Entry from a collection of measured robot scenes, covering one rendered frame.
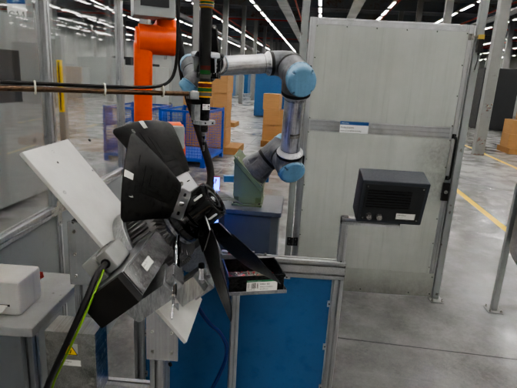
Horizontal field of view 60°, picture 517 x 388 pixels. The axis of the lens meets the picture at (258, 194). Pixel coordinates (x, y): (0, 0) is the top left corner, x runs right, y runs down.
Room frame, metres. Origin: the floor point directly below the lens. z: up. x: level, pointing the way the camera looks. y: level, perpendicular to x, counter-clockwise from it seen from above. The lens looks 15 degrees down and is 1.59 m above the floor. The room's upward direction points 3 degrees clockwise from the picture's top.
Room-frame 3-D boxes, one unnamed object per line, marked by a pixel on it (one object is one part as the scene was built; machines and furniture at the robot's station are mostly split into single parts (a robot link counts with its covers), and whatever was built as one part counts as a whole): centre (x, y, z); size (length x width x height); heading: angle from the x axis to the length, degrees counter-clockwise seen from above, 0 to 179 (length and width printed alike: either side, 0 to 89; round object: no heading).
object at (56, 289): (1.30, 0.74, 0.85); 0.36 x 0.24 x 0.03; 178
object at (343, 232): (1.74, -0.36, 0.96); 0.03 x 0.03 x 0.20; 88
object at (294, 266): (1.75, 0.07, 0.82); 0.90 x 0.04 x 0.08; 88
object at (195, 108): (1.39, 0.19, 1.48); 0.09 x 0.07 x 0.10; 123
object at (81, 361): (1.18, 0.52, 0.73); 0.15 x 0.09 x 0.22; 88
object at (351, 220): (1.73, -0.46, 1.04); 0.24 x 0.03 x 0.03; 88
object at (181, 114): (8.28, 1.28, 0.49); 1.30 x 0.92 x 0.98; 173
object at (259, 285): (1.59, 0.01, 0.85); 0.22 x 0.17 x 0.07; 103
